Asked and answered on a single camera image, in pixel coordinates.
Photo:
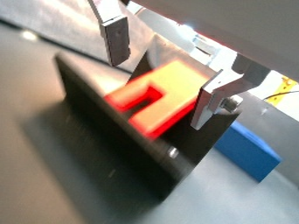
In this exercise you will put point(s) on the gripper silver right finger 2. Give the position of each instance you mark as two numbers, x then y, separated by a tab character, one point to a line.
219	89

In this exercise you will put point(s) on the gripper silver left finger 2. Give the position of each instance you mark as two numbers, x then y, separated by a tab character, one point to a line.
114	29

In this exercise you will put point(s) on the red slotted square-circle object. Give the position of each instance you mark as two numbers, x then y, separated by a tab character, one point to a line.
171	88

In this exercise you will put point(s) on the blue foam shape board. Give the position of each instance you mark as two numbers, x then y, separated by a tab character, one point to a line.
247	151

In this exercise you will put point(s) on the black curved fixture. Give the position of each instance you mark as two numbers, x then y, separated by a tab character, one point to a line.
83	126

